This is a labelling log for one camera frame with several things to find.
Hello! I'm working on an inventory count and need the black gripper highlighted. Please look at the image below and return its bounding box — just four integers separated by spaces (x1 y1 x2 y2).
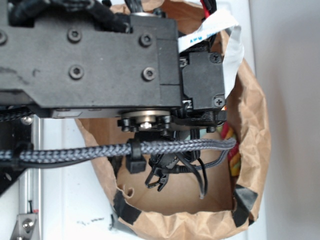
117 49 228 192

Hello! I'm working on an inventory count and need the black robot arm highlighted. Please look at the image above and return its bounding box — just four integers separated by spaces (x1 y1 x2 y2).
0 0 231 193

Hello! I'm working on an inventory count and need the brown paper bag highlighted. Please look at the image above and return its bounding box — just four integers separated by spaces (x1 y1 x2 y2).
74 0 273 239

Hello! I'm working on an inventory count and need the white ribbon cable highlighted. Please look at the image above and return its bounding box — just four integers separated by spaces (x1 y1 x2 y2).
176 9 245 97

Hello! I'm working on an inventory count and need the red and black wire bundle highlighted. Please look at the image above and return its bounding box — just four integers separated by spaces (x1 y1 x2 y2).
199 0 218 21

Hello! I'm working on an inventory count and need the multicolour twisted rope toy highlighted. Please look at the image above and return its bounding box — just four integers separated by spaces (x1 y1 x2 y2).
217 122 241 177

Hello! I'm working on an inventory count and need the grey braided cable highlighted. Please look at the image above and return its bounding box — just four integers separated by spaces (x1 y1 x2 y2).
0 138 237 173

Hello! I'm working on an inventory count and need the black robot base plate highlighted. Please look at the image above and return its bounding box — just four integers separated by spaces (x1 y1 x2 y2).
0 117 34 196

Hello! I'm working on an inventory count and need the aluminium rail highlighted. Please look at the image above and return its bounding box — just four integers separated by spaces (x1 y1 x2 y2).
18 117 45 240

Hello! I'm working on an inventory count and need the metal corner bracket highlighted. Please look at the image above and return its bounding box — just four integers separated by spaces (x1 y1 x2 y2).
10 213 41 240

